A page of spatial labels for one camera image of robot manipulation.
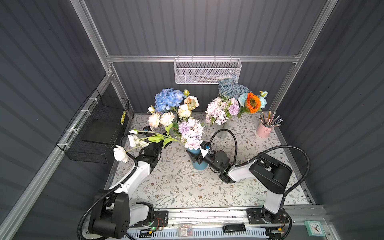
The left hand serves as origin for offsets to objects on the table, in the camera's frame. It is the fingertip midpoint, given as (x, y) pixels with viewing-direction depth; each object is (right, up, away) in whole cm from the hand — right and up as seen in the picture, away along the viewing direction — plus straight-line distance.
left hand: (165, 136), depth 85 cm
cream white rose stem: (-2, +9, -15) cm, 17 cm away
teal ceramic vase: (+18, -18, +2) cm, 25 cm away
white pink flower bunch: (+30, +14, -8) cm, 34 cm away
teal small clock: (+74, -42, -16) cm, 87 cm away
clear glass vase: (+36, 0, +16) cm, 40 cm away
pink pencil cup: (+63, +3, +14) cm, 65 cm away
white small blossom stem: (-5, 0, -22) cm, 23 cm away
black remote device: (+34, -41, -17) cm, 56 cm away
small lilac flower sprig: (+16, +3, -17) cm, 24 cm away
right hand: (+17, -4, -4) cm, 18 cm away
